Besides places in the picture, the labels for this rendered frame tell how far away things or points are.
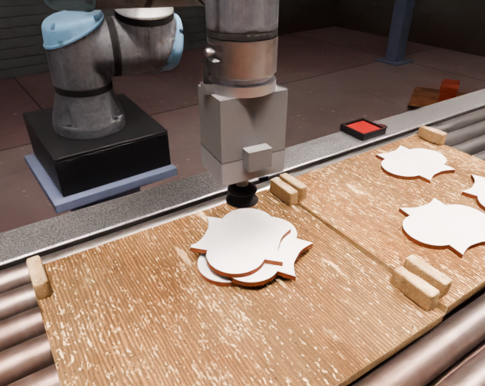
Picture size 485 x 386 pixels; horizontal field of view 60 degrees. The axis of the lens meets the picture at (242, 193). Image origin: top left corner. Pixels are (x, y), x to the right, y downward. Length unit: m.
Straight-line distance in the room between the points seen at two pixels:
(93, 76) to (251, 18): 0.52
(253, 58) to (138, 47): 0.48
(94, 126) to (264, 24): 0.55
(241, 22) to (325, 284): 0.33
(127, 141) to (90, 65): 0.16
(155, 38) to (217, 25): 0.46
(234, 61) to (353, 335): 0.33
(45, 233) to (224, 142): 0.38
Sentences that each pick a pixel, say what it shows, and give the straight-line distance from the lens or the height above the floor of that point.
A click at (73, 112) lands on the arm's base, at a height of 1.01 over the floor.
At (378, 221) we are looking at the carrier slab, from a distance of 0.69.
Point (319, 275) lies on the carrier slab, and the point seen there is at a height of 0.94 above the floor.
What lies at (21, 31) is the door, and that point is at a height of 0.45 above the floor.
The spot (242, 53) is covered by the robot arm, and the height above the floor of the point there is 1.22.
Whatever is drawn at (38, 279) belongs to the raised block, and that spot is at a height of 0.96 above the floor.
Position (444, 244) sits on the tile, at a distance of 0.67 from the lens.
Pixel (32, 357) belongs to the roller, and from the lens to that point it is 0.56.
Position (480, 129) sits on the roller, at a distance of 1.19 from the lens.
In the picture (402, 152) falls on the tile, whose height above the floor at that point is 0.94.
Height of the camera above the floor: 1.32
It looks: 32 degrees down
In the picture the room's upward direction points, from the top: straight up
